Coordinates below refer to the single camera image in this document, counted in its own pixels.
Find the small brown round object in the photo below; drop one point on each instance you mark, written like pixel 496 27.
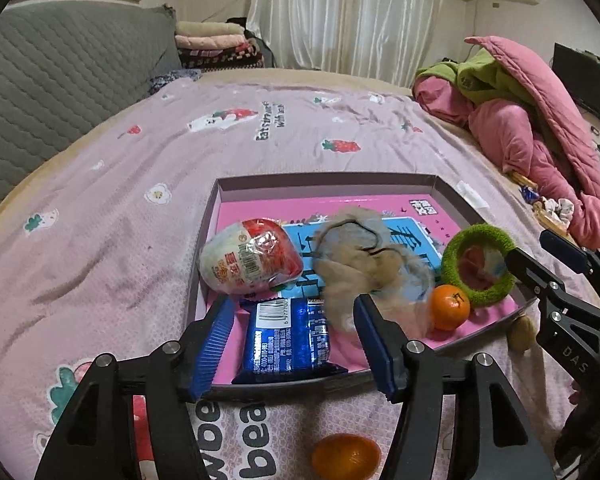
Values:
pixel 522 333

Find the blue white wrapped egg toy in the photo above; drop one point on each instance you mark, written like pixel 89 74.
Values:
pixel 480 262

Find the folded beige blanket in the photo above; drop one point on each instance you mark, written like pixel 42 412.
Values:
pixel 205 28

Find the green blanket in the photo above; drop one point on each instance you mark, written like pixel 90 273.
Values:
pixel 485 80

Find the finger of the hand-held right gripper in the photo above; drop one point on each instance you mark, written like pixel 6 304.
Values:
pixel 562 246
pixel 560 310

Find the blue wrapped candy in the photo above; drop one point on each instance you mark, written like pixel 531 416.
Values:
pixel 530 193

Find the dark patterned cloth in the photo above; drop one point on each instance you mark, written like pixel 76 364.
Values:
pixel 172 80

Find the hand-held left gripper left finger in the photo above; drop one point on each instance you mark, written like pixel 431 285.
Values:
pixel 215 345

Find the orange tangerine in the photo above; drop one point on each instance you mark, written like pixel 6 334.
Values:
pixel 345 456
pixel 450 307

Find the folded checkered blanket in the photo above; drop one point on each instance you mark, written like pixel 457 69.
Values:
pixel 220 57

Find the white curtain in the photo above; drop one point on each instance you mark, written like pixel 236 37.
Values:
pixel 350 15

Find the folded pink blanket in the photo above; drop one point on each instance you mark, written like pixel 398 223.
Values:
pixel 207 41

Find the red white egg toy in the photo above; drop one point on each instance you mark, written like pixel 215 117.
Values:
pixel 250 257

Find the grey quilted headboard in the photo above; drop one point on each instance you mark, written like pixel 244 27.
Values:
pixel 65 75

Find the black television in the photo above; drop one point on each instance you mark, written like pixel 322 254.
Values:
pixel 587 85

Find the white patterned scrunchie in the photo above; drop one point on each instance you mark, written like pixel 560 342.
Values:
pixel 562 208

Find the shallow pink cardboard tray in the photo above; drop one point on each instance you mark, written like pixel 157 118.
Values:
pixel 260 210

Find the blue snack packet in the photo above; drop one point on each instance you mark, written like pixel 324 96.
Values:
pixel 287 340

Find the pink strawberry printed bed sheet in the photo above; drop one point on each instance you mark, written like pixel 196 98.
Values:
pixel 105 220

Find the pink quilt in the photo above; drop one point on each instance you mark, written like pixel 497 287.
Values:
pixel 520 135

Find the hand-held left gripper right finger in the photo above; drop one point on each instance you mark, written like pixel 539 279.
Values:
pixel 375 345

